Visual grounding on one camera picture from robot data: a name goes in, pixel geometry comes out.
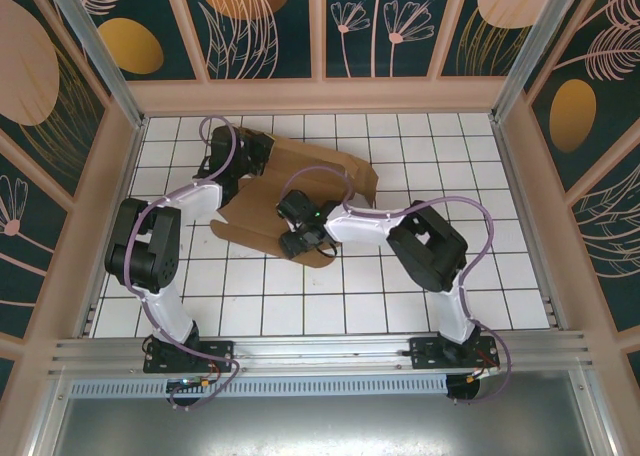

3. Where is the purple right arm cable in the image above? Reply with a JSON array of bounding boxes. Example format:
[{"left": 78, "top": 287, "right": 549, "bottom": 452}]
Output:
[{"left": 284, "top": 164, "right": 512, "bottom": 407}]

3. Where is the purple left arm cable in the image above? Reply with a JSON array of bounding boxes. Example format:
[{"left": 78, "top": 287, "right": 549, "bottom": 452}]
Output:
[{"left": 122, "top": 115, "right": 240, "bottom": 411}]

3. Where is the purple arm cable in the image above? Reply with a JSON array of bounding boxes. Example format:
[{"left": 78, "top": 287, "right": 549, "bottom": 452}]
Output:
[
  {"left": 284, "top": 164, "right": 512, "bottom": 407},
  {"left": 122, "top": 115, "right": 240, "bottom": 411}
]

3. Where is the yellow power connector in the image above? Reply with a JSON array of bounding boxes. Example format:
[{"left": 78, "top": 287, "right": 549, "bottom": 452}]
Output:
[{"left": 464, "top": 365, "right": 501, "bottom": 385}]

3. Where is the aluminium frame post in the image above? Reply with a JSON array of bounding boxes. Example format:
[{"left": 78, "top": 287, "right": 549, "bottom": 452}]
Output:
[
  {"left": 42, "top": 0, "right": 147, "bottom": 130},
  {"left": 492, "top": 0, "right": 591, "bottom": 122}
]

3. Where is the perforated grey cable duct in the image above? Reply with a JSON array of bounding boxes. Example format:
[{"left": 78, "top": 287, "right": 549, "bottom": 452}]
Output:
[{"left": 69, "top": 378, "right": 450, "bottom": 398}]

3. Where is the small green circuit board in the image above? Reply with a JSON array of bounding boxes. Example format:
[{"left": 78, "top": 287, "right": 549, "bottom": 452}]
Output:
[{"left": 166, "top": 376, "right": 212, "bottom": 393}]

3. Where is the brown cardboard box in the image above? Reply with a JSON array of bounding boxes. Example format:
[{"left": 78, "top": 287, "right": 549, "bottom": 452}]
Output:
[{"left": 209, "top": 125, "right": 380, "bottom": 270}]

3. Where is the aluminium side rail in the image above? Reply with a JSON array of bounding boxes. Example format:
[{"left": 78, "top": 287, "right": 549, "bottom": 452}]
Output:
[{"left": 492, "top": 115, "right": 566, "bottom": 333}]

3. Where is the grey metal sheet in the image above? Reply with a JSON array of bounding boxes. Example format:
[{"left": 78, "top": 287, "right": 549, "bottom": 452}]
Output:
[{"left": 29, "top": 394, "right": 619, "bottom": 456}]

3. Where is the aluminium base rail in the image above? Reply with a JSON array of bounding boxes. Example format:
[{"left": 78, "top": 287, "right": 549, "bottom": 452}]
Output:
[{"left": 47, "top": 329, "right": 601, "bottom": 378}]

